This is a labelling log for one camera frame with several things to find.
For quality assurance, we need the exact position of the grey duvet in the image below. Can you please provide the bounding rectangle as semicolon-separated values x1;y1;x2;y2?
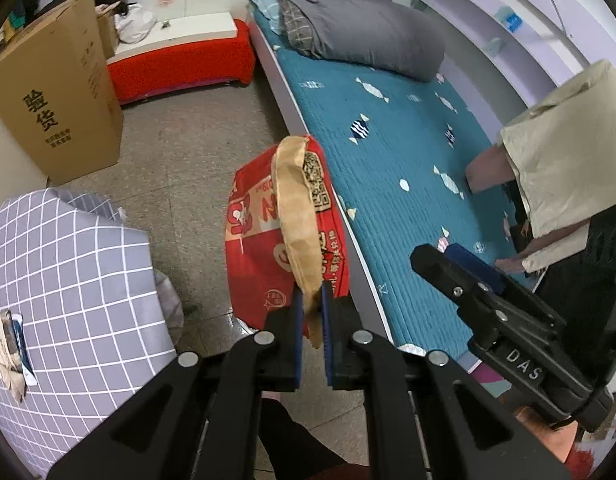
273;0;447;84

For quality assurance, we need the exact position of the beige cloth bag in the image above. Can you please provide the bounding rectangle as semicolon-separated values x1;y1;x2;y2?
500;58;616;274

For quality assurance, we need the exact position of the person's leg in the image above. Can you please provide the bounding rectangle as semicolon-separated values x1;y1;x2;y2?
257;391;369;480

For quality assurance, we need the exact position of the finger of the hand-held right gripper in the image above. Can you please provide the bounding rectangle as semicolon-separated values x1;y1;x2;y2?
409;243;514;322
444;243;564;322

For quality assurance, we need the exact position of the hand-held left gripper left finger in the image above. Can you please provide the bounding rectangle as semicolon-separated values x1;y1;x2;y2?
47;291;305;480

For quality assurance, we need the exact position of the red bench with white top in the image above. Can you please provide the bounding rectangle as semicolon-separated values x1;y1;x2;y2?
105;11;257;107

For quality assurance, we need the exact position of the grey checked tablecloth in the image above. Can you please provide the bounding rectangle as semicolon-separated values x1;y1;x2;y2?
0;187;183;479

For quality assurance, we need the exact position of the brown packet with blue edge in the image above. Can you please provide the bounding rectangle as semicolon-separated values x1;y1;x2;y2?
0;309;37;404

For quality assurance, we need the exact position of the person's right forearm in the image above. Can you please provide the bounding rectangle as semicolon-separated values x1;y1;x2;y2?
512;404;616;480

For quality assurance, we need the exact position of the large cardboard box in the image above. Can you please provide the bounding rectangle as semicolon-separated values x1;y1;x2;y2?
0;0;125;187

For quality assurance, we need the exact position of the teal bed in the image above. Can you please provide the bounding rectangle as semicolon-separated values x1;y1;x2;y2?
244;0;616;403

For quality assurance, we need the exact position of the teal patterned bedsheet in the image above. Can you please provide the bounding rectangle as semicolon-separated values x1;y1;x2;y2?
250;9;541;357

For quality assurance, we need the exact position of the blue checked pillow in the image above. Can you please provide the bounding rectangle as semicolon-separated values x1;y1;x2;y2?
250;0;285;37

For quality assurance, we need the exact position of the white plastic bag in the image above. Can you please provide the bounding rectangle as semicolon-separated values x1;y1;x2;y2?
112;2;158;45

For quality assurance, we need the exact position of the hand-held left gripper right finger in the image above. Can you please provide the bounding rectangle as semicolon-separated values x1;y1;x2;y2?
320;282;574;480

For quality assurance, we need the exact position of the red snack bag brown edge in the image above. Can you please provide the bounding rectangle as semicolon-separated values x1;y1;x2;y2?
224;133;352;352

